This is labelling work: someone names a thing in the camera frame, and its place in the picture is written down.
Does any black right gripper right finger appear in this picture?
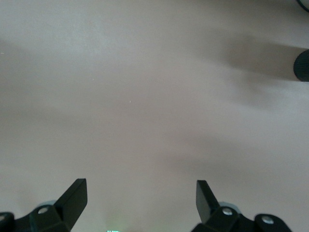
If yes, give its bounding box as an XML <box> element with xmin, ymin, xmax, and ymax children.
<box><xmin>192</xmin><ymin>180</ymin><xmax>293</xmax><ymax>232</ymax></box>

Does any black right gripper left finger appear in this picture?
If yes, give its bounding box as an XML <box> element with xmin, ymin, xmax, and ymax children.
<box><xmin>0</xmin><ymin>178</ymin><xmax>87</xmax><ymax>232</ymax></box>

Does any black foam cylinder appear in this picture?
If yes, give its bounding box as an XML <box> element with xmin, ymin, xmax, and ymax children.
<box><xmin>293</xmin><ymin>49</ymin><xmax>309</xmax><ymax>82</ymax></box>

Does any dark round-edged object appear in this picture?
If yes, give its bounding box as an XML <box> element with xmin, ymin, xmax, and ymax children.
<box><xmin>295</xmin><ymin>0</ymin><xmax>309</xmax><ymax>13</ymax></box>

